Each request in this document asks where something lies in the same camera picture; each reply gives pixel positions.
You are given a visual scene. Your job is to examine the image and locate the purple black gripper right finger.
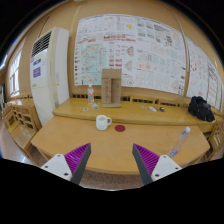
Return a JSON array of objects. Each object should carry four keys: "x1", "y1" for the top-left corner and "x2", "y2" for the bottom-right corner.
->
[{"x1": 132, "y1": 144, "x2": 181, "y2": 185}]

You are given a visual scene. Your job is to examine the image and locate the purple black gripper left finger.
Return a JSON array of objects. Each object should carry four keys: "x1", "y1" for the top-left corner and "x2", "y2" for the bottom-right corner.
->
[{"x1": 42, "y1": 143, "x2": 91, "y2": 185}]

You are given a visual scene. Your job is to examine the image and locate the clear plastic water bottle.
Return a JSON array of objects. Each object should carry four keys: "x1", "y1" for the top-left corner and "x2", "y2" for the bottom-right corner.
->
[{"x1": 169, "y1": 127, "x2": 191, "y2": 157}]

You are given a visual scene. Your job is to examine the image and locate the red-labelled water bottle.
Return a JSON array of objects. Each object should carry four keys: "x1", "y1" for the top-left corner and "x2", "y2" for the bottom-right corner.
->
[{"x1": 88, "y1": 84, "x2": 94, "y2": 104}]

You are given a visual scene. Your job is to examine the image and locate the red round coaster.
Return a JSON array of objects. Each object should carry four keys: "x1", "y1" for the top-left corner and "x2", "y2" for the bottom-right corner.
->
[{"x1": 115, "y1": 125, "x2": 126, "y2": 132}]

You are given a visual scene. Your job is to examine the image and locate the white ceramic mug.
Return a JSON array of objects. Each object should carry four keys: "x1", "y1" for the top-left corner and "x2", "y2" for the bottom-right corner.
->
[{"x1": 96, "y1": 115, "x2": 112, "y2": 131}]

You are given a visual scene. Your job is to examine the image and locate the small items on desk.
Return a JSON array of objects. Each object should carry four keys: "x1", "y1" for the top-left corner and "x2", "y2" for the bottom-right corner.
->
[{"x1": 140, "y1": 106, "x2": 165, "y2": 112}]

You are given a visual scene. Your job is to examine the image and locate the wooden chair left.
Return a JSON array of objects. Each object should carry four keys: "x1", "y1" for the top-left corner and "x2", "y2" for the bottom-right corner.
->
[{"x1": 3, "y1": 99, "x2": 42, "y2": 156}]

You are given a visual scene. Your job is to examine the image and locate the wooden chair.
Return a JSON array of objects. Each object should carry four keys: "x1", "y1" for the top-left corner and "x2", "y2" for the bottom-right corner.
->
[
  {"x1": 3, "y1": 99, "x2": 42, "y2": 156},
  {"x1": 205, "y1": 120, "x2": 224, "y2": 161}
]

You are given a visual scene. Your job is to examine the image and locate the wooden chair right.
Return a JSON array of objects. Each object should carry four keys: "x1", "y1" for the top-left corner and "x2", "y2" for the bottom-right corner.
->
[{"x1": 205, "y1": 120, "x2": 224, "y2": 161}]

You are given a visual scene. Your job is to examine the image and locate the black bag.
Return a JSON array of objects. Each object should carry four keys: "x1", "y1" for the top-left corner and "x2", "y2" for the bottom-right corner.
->
[{"x1": 188, "y1": 96, "x2": 215, "y2": 122}]

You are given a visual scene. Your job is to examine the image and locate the brown cardboard box stand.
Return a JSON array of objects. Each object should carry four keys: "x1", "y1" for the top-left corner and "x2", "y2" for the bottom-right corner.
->
[{"x1": 101, "y1": 69, "x2": 122, "y2": 108}]

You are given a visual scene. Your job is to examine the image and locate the white floor air conditioner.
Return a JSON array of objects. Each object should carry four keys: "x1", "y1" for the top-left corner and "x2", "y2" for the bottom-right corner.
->
[{"x1": 30, "y1": 27, "x2": 69, "y2": 126}]

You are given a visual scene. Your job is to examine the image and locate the right wall poster sheet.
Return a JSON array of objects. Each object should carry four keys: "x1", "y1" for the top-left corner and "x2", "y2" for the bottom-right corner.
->
[{"x1": 186, "y1": 38, "x2": 224, "y2": 111}]

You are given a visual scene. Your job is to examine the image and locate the window with frame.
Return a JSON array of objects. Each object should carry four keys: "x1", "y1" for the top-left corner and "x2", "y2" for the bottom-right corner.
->
[{"x1": 10, "y1": 51, "x2": 22, "y2": 96}]

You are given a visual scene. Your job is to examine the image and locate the large wall poster sheet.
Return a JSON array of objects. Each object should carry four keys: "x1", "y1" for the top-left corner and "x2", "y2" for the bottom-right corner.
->
[{"x1": 74, "y1": 14, "x2": 186, "y2": 95}]

